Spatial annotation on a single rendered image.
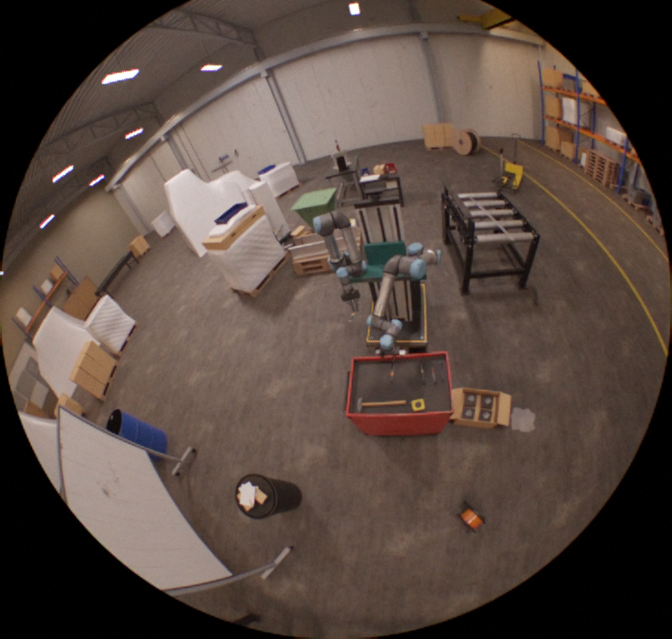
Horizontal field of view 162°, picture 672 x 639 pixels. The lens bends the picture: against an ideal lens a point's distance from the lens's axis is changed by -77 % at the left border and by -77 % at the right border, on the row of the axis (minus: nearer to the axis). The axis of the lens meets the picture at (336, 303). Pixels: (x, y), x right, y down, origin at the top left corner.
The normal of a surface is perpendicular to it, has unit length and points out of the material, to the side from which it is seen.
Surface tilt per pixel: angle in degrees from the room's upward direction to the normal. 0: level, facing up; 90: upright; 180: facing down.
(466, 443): 0
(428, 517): 0
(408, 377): 0
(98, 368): 90
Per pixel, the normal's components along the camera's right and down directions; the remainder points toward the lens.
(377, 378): -0.28, -0.65
